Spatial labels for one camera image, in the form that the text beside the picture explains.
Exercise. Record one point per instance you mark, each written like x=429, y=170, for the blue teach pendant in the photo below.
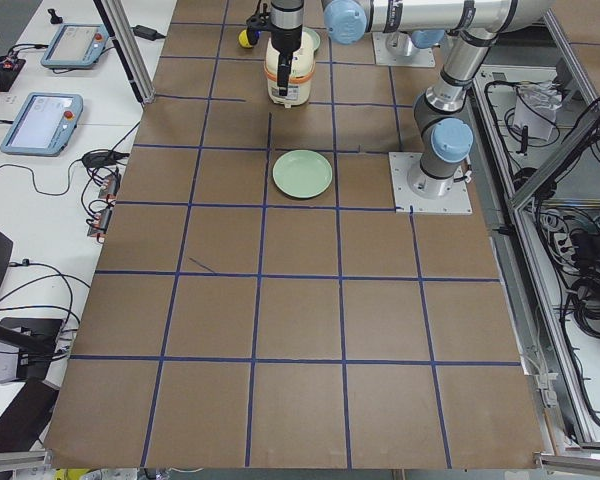
x=44, y=124
x=75, y=46

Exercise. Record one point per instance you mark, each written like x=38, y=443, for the blue teach pendant far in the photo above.
x=75, y=46

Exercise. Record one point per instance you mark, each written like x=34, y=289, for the green plate near arm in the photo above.
x=302, y=174
x=315, y=37

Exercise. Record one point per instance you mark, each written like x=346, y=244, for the yellow lemon toy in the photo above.
x=245, y=39

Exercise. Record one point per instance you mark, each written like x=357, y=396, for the aluminium frame post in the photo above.
x=116, y=23

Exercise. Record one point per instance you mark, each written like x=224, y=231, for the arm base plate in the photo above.
x=424, y=59
x=415, y=192

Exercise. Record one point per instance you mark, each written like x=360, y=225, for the blue teach pendant near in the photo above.
x=44, y=124

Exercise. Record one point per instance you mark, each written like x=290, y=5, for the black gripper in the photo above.
x=285, y=40

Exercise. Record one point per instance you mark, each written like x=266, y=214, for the black power adapter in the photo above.
x=147, y=33

